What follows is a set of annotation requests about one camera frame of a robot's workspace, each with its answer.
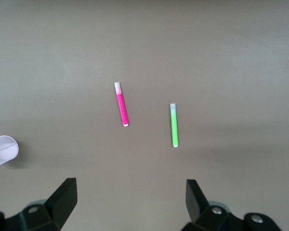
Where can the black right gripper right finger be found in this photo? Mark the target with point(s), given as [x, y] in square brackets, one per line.
[197, 204]

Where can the pink mesh pen holder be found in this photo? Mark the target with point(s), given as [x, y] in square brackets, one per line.
[4, 149]

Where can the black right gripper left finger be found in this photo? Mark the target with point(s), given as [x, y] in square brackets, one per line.
[62, 199]

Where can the green highlighter pen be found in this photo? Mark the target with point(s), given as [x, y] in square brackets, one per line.
[174, 127]

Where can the pink highlighter pen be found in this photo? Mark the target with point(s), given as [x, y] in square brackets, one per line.
[122, 108]

